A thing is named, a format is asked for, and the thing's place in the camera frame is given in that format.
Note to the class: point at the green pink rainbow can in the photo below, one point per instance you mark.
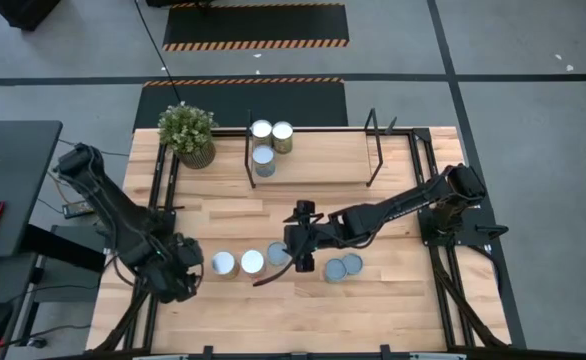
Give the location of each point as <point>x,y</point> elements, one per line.
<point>335,270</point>

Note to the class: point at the corn label can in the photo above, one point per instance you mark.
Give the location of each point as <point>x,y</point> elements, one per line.
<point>223,262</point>

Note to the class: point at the wooden shelf black metal frame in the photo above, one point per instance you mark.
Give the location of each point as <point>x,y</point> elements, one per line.
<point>323,160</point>

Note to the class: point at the black box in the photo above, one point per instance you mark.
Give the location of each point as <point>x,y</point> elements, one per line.
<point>23,12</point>

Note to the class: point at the green plant in striped pot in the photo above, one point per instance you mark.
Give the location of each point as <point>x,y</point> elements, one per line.
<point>188,130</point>

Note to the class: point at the olive label can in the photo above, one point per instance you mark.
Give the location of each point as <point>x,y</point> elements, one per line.
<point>261,129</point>

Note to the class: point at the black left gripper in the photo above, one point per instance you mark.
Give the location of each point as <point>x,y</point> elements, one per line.
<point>185,270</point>

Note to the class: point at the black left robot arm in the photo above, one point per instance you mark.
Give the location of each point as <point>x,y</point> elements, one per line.
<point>108,200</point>

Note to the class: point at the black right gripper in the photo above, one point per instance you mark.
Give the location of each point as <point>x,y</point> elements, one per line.
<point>300,237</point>

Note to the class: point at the cherries label can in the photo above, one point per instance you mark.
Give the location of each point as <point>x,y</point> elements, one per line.
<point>263,155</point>

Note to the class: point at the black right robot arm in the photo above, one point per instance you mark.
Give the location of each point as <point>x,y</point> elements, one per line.
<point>388,210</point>

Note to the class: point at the black power brick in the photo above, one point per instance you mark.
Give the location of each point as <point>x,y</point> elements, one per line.
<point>78,210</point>

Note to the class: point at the yellow-green pea label can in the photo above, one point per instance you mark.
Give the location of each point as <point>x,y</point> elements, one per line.
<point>282,131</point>

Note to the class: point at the short teal tuna can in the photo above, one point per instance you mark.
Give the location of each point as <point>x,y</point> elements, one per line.
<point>355,262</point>

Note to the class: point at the mixed vegetables label can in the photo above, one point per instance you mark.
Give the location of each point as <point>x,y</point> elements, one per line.
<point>275,253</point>

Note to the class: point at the pineapple label can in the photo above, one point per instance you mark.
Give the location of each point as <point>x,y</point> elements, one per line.
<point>252,261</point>

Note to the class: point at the black side desk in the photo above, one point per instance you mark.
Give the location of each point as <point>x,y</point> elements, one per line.
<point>18,170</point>

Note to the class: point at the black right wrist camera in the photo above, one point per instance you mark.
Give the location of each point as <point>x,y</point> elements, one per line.
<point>306,207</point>

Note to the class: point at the black hazard striped floor mat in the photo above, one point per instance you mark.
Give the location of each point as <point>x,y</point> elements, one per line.
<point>253,22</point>
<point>273,105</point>

